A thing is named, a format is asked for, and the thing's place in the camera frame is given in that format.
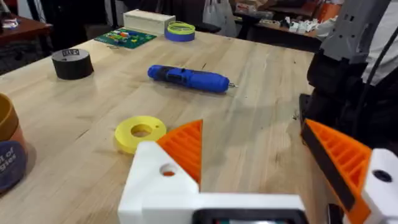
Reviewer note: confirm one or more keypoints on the dark wooden side table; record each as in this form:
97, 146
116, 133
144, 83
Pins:
28, 29

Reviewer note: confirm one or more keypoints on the black tape roll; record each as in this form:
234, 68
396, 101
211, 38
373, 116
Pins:
73, 67

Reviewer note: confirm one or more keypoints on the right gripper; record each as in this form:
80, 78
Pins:
335, 90

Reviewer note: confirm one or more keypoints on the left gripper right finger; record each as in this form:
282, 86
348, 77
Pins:
345, 161

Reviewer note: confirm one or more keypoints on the blue electric screwdriver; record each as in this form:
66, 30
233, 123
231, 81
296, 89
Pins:
192, 79

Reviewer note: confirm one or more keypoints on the cluttered background desk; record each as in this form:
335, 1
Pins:
280, 31

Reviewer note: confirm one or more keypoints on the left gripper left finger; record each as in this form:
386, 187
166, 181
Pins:
155, 174

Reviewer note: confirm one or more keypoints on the pale wooden box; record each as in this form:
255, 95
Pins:
146, 20

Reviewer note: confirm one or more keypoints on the blue tape roll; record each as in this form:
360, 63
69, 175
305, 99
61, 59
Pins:
178, 38

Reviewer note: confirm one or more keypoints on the orange tub with toys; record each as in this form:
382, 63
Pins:
9, 155

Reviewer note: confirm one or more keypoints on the yellow disc with holes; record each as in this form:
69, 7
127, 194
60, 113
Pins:
124, 137

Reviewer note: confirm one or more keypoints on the green board with blocks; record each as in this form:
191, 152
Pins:
127, 39

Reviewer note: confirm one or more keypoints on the yellow-green tape roll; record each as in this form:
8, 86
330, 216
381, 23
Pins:
181, 28

